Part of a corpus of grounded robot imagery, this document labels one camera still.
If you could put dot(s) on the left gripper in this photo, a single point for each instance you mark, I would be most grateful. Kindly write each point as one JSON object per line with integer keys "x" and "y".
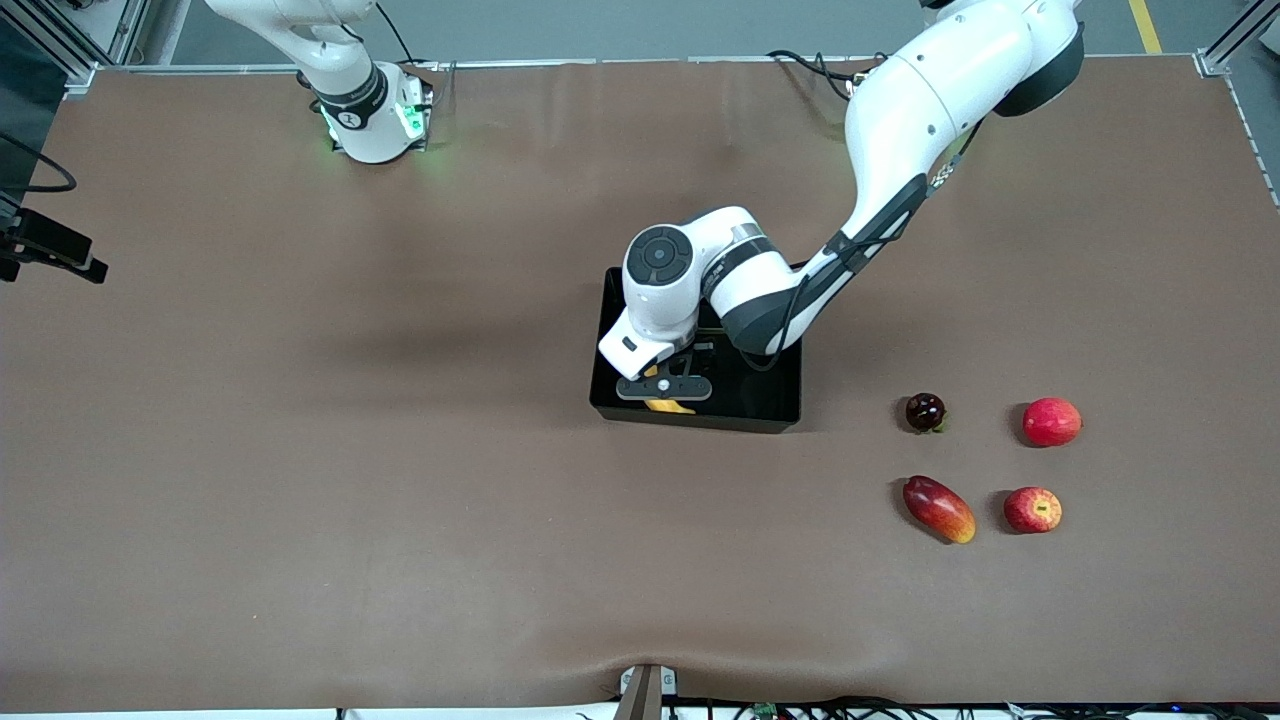
{"x": 703, "y": 353}

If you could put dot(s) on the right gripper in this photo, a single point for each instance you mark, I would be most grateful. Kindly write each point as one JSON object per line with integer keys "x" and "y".
{"x": 45, "y": 243}

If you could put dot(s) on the yellow banana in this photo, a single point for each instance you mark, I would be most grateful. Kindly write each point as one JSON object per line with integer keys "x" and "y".
{"x": 672, "y": 406}

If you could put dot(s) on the black plastic box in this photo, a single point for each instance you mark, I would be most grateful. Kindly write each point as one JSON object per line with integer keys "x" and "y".
{"x": 760, "y": 395}

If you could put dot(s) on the small red apple yellow spot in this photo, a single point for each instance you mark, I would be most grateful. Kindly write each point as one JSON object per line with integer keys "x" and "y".
{"x": 1033, "y": 510}

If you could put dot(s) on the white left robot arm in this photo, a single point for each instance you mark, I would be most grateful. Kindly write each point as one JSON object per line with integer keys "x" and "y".
{"x": 900, "y": 120}

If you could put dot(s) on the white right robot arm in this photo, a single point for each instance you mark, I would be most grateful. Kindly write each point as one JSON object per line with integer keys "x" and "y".
{"x": 370, "y": 130}

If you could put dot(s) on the dark purple mangosteen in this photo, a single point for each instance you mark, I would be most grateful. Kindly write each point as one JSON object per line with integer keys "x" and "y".
{"x": 925, "y": 412}

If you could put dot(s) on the red yellow mango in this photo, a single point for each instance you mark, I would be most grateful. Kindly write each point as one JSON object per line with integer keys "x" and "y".
{"x": 938, "y": 508}

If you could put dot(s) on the brown table cover sheet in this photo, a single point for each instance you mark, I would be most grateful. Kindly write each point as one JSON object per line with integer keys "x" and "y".
{"x": 400, "y": 500}

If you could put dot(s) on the red peach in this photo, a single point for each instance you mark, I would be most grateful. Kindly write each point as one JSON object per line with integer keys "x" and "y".
{"x": 1052, "y": 422}

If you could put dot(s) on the aluminium frame profile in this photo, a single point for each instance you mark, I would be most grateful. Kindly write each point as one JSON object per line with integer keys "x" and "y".
{"x": 1225, "y": 50}
{"x": 60, "y": 45}

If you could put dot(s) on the silver table edge rail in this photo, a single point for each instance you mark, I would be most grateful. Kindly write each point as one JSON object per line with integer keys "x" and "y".
{"x": 600, "y": 61}

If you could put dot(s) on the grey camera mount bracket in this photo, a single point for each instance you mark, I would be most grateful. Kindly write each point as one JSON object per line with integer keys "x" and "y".
{"x": 645, "y": 692}

